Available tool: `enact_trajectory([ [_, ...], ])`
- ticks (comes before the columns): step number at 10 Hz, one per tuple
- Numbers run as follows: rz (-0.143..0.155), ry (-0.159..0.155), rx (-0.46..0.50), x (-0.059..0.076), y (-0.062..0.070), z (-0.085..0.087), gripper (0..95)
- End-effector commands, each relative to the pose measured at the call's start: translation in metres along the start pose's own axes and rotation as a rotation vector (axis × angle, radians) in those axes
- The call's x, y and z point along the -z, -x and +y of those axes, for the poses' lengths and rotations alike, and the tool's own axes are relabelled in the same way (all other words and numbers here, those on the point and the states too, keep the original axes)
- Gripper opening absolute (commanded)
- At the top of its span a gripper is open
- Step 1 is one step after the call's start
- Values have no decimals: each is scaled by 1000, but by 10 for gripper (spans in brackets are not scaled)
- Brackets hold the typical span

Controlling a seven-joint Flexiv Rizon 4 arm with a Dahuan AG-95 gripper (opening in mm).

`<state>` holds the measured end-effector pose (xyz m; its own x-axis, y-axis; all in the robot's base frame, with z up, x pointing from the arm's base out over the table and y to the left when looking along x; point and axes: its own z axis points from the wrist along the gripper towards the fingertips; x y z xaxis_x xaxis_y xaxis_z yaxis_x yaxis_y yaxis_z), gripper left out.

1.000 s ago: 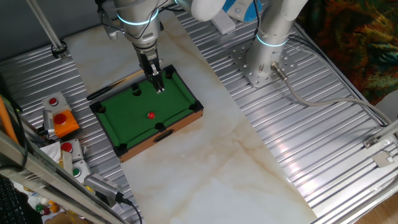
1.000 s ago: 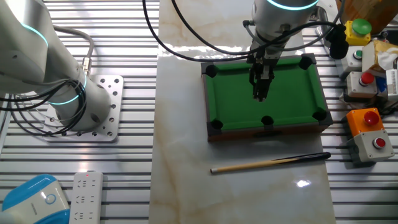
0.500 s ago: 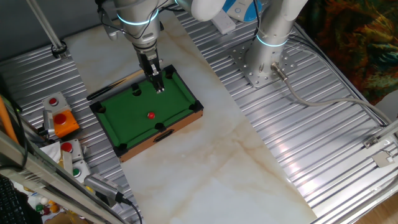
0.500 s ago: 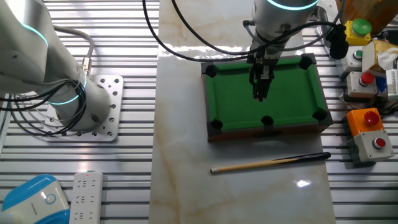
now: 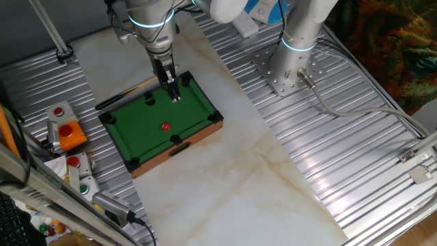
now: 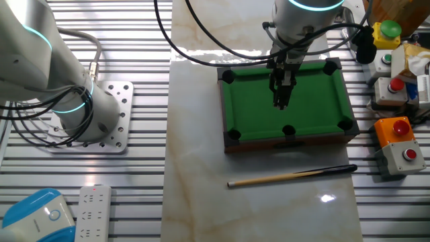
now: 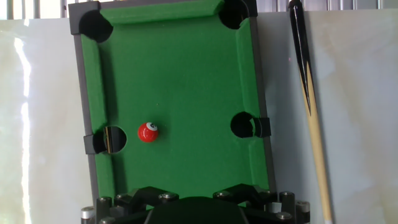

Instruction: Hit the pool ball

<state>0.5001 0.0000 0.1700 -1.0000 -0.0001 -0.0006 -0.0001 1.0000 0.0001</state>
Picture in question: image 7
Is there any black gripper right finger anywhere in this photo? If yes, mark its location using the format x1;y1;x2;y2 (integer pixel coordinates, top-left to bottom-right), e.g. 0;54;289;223
213;183;312;224

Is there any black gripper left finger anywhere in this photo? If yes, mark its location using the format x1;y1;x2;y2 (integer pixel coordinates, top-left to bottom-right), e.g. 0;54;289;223
81;185;180;224

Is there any wooden pool cue black butt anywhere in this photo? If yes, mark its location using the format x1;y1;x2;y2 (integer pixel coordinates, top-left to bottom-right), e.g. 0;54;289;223
287;0;335;224

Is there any red pool ball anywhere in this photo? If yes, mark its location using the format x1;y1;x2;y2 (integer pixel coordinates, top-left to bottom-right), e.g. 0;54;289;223
137;121;159;144

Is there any green felt mini pool table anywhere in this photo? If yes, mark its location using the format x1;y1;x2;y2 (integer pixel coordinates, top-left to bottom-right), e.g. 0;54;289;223
67;0;277;208

